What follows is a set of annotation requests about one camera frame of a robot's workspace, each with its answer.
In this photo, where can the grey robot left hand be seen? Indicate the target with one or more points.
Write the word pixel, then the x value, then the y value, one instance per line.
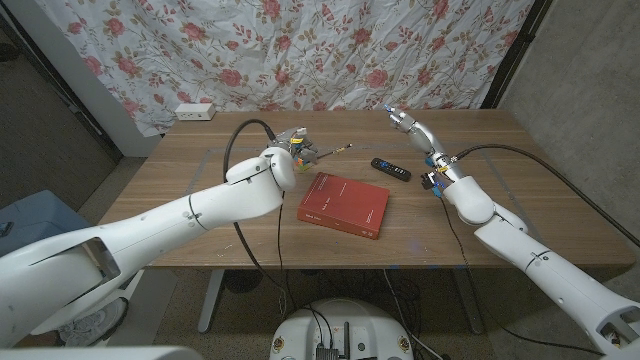
pixel 300 145

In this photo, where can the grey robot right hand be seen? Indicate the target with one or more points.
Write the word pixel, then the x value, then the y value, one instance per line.
pixel 425 137

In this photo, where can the black mechanical pencil yellow label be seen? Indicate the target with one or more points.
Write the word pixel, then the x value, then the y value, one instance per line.
pixel 337 149

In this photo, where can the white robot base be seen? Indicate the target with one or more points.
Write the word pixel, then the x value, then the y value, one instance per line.
pixel 340 325

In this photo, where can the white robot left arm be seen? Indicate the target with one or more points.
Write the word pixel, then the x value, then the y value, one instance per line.
pixel 150 235

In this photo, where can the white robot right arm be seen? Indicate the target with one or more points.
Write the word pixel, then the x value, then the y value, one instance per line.
pixel 540 265

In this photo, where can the black TV remote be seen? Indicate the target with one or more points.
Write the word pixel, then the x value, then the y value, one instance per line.
pixel 391 169

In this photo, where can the red hardcover book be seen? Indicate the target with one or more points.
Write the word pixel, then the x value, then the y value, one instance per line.
pixel 345 205

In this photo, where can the floral rose backdrop cloth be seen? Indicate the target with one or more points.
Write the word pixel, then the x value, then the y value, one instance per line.
pixel 300 50

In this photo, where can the white power strip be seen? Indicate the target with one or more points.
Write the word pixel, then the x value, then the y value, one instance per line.
pixel 195 112

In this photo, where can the black backdrop stand pole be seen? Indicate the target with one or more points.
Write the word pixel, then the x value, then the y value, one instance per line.
pixel 515 50

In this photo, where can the black round floor fan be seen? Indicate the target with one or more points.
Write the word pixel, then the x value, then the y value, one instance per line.
pixel 242 281

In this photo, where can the grey metal table leg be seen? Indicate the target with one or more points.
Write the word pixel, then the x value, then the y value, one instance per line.
pixel 469 305
pixel 210 305

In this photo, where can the white low platform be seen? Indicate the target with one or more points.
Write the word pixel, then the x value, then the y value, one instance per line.
pixel 155 300

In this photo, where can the person's face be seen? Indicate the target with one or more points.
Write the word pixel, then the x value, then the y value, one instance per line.
pixel 95 325

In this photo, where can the blue plastic bin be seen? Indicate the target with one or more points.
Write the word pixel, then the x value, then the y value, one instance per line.
pixel 35 220

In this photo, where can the white robot torso edge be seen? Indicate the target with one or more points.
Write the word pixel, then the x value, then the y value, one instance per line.
pixel 100 354

